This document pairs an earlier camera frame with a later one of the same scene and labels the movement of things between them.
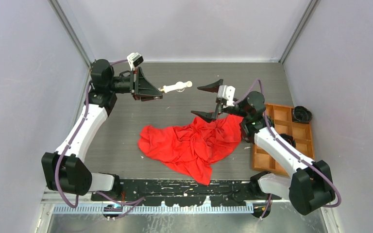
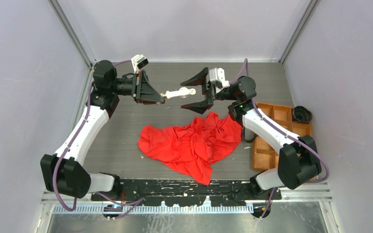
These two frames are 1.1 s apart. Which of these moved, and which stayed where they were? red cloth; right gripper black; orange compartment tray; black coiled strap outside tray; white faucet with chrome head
Moved: white faucet with chrome head; right gripper black
Stayed: black coiled strap outside tray; red cloth; orange compartment tray
